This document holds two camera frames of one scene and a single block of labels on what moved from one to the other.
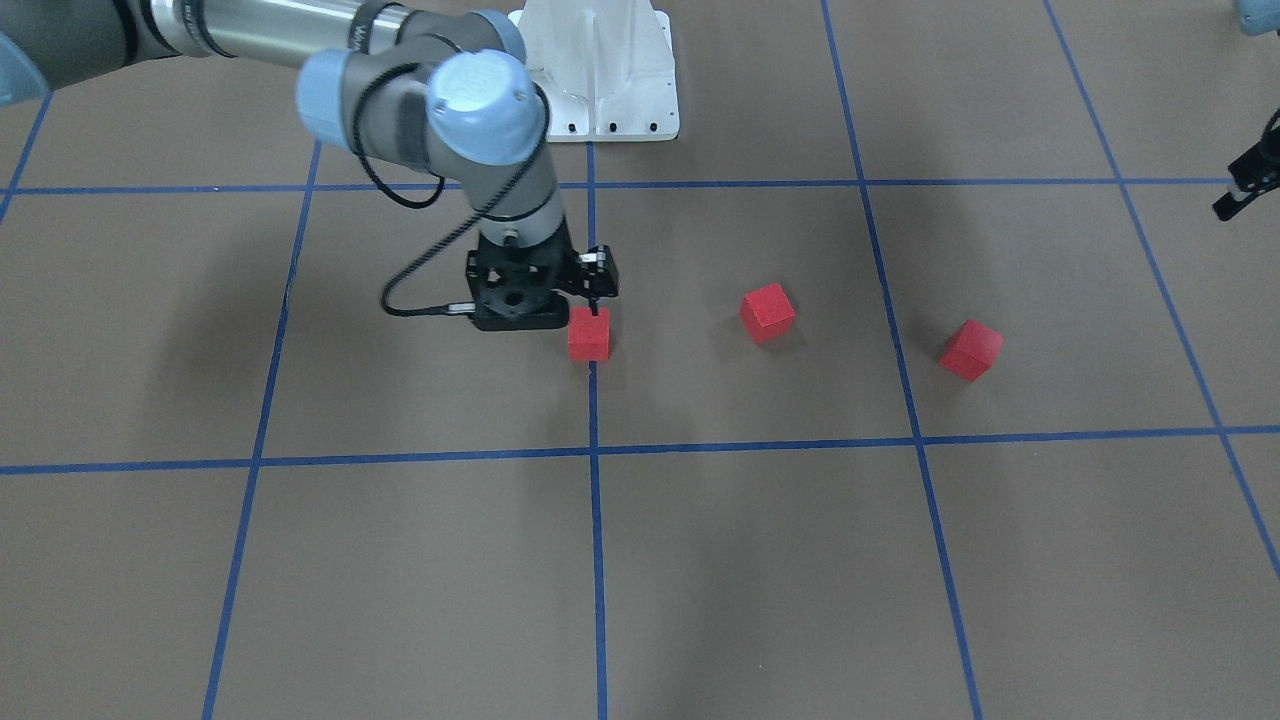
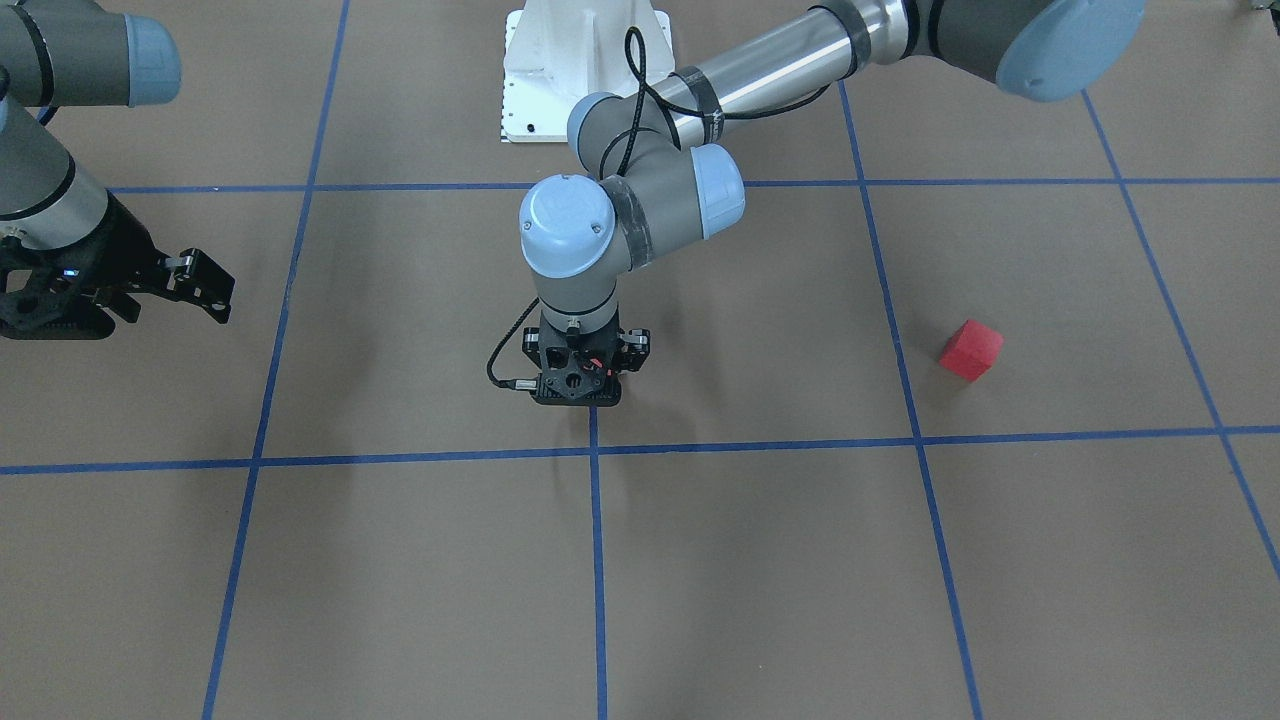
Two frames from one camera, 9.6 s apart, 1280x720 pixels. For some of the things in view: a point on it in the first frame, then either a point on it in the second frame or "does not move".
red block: x=972 y=349 does not move
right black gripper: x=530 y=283 → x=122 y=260
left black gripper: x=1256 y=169 → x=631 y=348
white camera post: x=605 y=67 does not move
